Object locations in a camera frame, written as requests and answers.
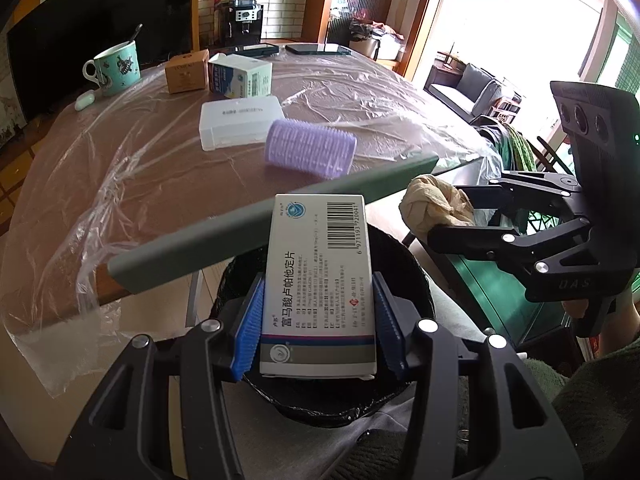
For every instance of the black television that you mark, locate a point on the black television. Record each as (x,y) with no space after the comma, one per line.
(75,20)

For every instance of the brown cardboard box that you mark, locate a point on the brown cardboard box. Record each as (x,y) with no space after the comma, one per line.
(187,72)

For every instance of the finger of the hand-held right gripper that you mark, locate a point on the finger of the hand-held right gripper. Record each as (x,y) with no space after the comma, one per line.
(505,244)
(530,185)

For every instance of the white plastic case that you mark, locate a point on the white plastic case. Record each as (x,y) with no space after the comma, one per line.
(240,122)

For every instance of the person's dark green clothing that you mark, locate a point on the person's dark green clothing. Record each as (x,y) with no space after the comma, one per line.
(590,410)

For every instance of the green cabinet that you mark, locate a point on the green cabinet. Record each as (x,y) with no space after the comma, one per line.
(500,300)

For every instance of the metal spoon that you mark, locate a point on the metal spoon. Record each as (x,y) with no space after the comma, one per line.
(135,33)

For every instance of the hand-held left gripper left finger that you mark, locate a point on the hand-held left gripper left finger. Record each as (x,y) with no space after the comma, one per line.
(247,320)

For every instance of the person's right forearm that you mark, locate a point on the person's right forearm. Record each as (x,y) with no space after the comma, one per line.
(625,325)

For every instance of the white medicine box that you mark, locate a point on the white medicine box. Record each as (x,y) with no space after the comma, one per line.
(320,285)

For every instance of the grey sofa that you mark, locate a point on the grey sofa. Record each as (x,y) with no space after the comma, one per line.
(467,87)

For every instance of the turquoise butterfly mug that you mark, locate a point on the turquoise butterfly mug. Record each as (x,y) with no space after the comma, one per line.
(117,72)

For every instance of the beige cloth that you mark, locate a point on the beige cloth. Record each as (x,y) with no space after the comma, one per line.
(435,205)

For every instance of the white earbuds case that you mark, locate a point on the white earbuds case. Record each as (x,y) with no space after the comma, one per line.
(85,101)

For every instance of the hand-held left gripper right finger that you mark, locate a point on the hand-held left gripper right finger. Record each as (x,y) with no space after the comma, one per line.
(389,325)

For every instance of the green cloth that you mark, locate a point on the green cloth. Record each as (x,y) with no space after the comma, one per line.
(520,150)

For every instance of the black trash bin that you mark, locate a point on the black trash bin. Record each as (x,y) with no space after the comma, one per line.
(325,402)

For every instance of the purple hair roller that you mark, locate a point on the purple hair roller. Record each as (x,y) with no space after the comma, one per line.
(310,150)

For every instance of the wooden tv cabinet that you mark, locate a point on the wooden tv cabinet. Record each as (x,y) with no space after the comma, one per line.
(12,185)

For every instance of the blue medicine box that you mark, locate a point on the blue medicine box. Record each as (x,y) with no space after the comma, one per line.
(240,77)

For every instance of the black coffee machine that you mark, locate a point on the black coffee machine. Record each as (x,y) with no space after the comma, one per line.
(242,22)

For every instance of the beige bag with clothes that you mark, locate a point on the beige bag with clothes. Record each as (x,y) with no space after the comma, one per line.
(375,37)

